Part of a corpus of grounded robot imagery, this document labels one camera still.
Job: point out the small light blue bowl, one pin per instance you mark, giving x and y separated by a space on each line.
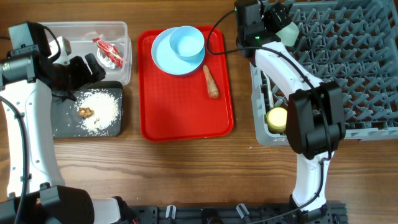
186 42

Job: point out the white plastic spoon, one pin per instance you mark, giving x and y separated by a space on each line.
269 92

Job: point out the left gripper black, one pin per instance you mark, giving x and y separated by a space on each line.
84 76

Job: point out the spilled white rice pile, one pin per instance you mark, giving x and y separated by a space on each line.
106 105

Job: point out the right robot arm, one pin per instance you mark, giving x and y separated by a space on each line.
315 117

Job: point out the large light blue plate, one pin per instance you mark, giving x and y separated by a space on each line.
166 60

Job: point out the red plastic tray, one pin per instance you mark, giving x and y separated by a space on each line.
176 108

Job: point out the red snack wrapper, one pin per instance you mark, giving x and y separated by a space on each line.
108 54

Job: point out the yellow plastic cup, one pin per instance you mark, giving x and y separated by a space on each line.
276 120

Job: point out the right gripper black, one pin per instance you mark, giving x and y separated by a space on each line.
281 17

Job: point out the brown food scrap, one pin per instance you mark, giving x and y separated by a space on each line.
85 112

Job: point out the green bowl with rice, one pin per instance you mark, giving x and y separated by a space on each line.
289 34

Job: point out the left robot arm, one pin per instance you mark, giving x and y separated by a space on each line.
31 77

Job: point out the clear plastic bin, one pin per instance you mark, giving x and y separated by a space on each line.
81 34

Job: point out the grey dishwasher rack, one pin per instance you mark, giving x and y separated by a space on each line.
353 43

